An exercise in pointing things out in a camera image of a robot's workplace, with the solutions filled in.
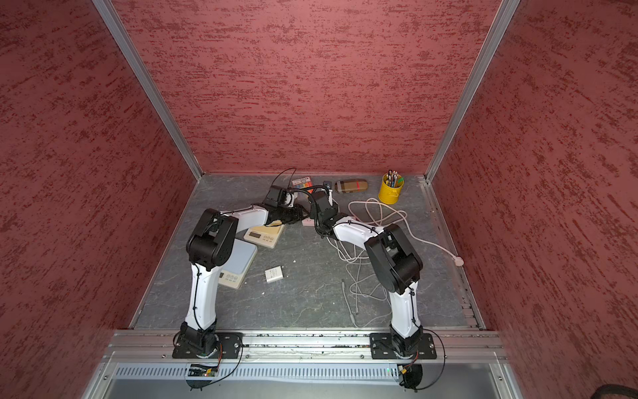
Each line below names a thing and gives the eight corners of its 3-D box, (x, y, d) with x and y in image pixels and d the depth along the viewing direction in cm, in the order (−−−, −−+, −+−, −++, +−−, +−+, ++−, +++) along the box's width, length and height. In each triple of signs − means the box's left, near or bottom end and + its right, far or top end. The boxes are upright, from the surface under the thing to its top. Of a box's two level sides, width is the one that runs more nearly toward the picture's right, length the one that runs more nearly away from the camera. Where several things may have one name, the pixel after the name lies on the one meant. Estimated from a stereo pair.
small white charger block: (267, 283, 89) (266, 281, 87) (265, 272, 91) (264, 269, 89) (284, 278, 90) (283, 275, 88) (281, 267, 93) (281, 264, 91)
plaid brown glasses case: (336, 194, 116) (336, 188, 113) (334, 186, 120) (334, 180, 117) (367, 191, 118) (368, 186, 114) (365, 183, 121) (366, 177, 118)
